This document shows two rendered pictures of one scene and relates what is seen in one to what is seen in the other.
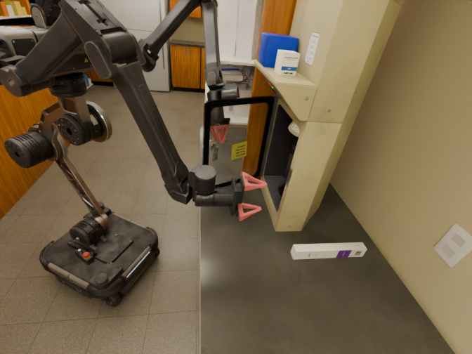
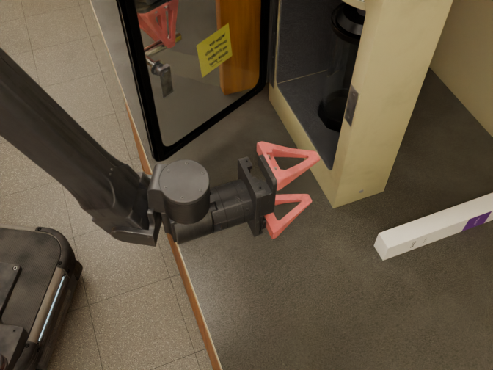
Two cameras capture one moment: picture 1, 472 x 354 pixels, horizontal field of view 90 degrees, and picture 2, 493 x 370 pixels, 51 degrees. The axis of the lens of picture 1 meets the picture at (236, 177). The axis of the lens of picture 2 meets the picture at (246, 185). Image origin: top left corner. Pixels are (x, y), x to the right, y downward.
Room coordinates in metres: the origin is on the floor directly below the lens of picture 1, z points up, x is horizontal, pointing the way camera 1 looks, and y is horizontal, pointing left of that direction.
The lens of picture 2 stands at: (0.16, 0.07, 1.76)
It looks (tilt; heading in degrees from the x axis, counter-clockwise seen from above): 54 degrees down; 350
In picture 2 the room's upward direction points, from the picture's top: straight up
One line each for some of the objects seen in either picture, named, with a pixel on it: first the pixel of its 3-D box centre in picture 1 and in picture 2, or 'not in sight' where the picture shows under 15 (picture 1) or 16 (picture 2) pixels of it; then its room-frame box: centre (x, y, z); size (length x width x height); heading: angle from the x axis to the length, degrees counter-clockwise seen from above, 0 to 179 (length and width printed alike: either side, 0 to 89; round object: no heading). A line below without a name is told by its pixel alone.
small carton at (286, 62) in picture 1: (286, 62); not in sight; (0.78, -0.11, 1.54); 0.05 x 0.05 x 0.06; 17
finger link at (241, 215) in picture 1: (247, 205); (281, 202); (0.55, -0.05, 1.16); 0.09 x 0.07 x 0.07; 101
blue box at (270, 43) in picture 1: (277, 50); not in sight; (0.90, -0.08, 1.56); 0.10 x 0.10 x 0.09; 11
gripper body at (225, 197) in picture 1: (225, 197); (233, 203); (0.54, 0.02, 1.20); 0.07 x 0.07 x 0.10; 11
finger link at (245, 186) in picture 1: (250, 187); (284, 172); (0.55, -0.05, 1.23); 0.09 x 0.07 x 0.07; 101
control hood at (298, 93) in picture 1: (277, 86); not in sight; (0.82, -0.10, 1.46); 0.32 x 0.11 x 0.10; 11
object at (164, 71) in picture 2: (214, 153); (164, 80); (0.81, 0.09, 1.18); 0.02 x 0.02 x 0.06; 35
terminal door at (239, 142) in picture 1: (236, 145); (207, 42); (0.89, 0.01, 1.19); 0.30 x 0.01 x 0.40; 125
